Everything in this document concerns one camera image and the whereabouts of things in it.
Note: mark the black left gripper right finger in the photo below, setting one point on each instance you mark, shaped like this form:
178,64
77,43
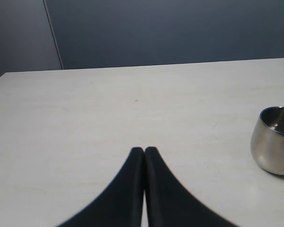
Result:
169,203

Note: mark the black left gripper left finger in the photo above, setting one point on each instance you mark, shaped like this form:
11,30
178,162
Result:
121,203

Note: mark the stainless steel cup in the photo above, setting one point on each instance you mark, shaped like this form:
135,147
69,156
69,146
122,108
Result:
267,140

